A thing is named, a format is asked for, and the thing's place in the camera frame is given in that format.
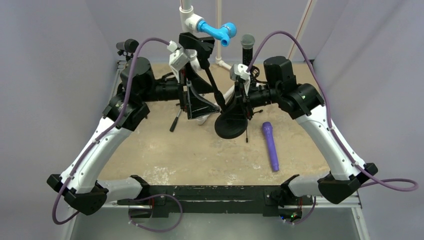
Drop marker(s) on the purple microphone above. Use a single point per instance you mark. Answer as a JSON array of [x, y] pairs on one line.
[[267, 130]]

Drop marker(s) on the hammer with black handle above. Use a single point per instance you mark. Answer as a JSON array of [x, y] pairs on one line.
[[175, 121]]

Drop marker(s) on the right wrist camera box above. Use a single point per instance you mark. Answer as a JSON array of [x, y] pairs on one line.
[[238, 73]]

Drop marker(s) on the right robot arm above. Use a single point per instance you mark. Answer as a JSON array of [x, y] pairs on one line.
[[306, 106]]

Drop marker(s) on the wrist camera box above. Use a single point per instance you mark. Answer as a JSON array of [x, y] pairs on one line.
[[178, 57], [238, 73]]

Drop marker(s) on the blue plastic faucet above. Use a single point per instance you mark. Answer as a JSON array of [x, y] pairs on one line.
[[224, 34]]

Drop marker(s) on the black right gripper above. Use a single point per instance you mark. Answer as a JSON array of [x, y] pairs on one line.
[[245, 100]]

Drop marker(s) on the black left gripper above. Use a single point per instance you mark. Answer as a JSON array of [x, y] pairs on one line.
[[196, 104]]

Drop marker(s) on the black speckled condenser microphone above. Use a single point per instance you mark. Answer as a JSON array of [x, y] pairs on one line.
[[247, 42]]

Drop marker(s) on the black round-base microphone stand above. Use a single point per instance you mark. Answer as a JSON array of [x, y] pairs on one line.
[[205, 45]]

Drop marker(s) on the small black tripod stand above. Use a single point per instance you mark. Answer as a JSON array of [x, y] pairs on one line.
[[126, 54]]

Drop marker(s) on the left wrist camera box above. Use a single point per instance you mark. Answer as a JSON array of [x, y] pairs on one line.
[[178, 57]]

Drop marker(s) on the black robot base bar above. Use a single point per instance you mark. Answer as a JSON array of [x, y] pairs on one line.
[[266, 200]]

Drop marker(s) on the white PVC pipe frame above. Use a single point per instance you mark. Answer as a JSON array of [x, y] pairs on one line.
[[189, 21]]

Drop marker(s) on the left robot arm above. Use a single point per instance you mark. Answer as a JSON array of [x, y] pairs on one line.
[[79, 184]]

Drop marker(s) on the small dark grey microphone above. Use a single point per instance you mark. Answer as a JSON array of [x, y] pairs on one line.
[[129, 46]]

